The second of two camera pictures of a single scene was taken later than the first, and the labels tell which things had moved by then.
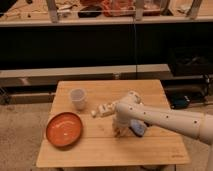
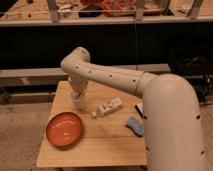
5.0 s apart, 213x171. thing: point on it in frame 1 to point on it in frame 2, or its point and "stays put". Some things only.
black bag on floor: [190, 61] stays put
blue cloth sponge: [137, 127] stays put
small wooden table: [98, 144] stays put
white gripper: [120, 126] to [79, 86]
